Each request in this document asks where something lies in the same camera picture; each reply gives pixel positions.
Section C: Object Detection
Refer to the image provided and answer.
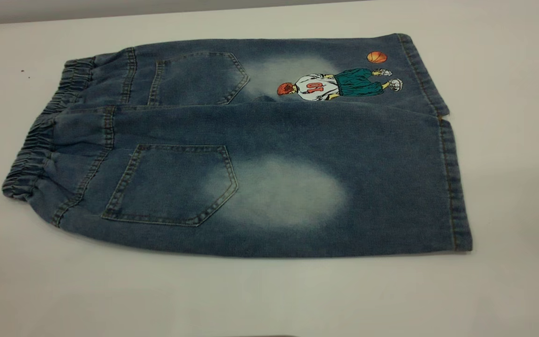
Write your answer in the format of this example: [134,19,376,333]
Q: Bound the blue denim shorts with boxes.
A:
[1,33,473,259]

